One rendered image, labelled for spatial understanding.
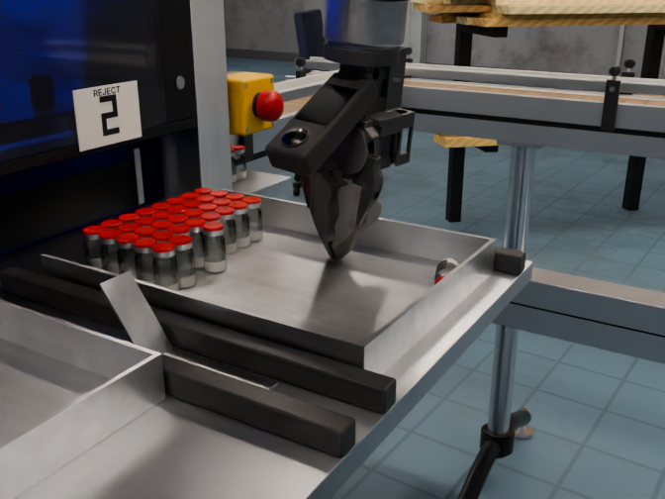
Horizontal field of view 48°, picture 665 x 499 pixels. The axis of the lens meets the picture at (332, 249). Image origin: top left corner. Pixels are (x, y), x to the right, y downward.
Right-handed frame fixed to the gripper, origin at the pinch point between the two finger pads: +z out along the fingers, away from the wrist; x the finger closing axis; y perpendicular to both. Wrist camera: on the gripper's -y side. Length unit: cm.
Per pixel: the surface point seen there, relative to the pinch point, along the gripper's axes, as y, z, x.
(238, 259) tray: -5.5, 2.0, 7.6
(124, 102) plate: -7.2, -11.4, 23.0
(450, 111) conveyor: 79, 3, 31
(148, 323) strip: -23.4, -0.9, 0.0
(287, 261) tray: -2.9, 1.6, 3.4
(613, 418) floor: 131, 90, -5
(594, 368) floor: 155, 91, 8
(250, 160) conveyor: 26.6, 4.8, 36.3
